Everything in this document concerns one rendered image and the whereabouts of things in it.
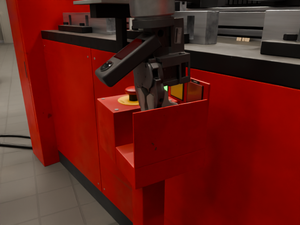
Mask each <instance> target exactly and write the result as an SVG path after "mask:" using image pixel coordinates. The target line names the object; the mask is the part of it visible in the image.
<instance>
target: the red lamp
mask: <svg viewBox="0 0 300 225"><path fill-rule="evenodd" d="M201 98H202V86H201V85H198V84H196V83H192V82H188V86H187V102H188V103H189V102H193V101H199V100H201Z"/></svg>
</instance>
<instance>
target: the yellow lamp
mask: <svg viewBox="0 0 300 225"><path fill-rule="evenodd" d="M171 95H173V96H175V97H178V98H180V99H183V84H178V85H175V86H171Z"/></svg>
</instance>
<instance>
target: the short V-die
mask: <svg viewBox="0 0 300 225"><path fill-rule="evenodd" d="M186 6H187V2H186V1H184V2H182V1H175V11H186Z"/></svg>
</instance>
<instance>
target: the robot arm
mask: <svg viewBox="0 0 300 225"><path fill-rule="evenodd" d="M129 9H130V16H131V17H132V18H134V20H132V26H133V28H134V29H143V33H142V34H140V35H139V36H138V37H137V38H135V39H134V40H133V41H131V42H130V43H129V44H128V45H127V46H125V47H124V48H123V49H122V50H120V51H119V52H118V53H117V54H115V55H114V56H113V57H111V58H110V59H109V60H108V61H107V62H105V63H104V64H103V65H102V66H100V67H99V68H98V69H97V70H96V71H95V75H96V76H97V77H98V79H99V80H100V81H101V82H102V83H104V84H105V85H107V86H108V87H113V86H114V85H115V84H116V83H118V82H119V81H120V80H121V79H122V78H124V77H125V76H126V75H127V74H129V73H130V72H131V71H132V70H133V75H134V86H135V91H136V95H137V100H138V103H139V106H140V108H141V111H146V110H151V109H156V108H162V107H167V106H172V105H177V103H176V102H172V101H169V99H168V92H167V90H165V89H164V87H165V86H169V87H170V86H175V85H178V84H183V83H188V82H190V81H191V78H190V53H186V52H184V20H183V17H180V18H174V17H172V16H171V15H173V14H174V13H175V0H129ZM186 62H187V70H188V76H186Z"/></svg>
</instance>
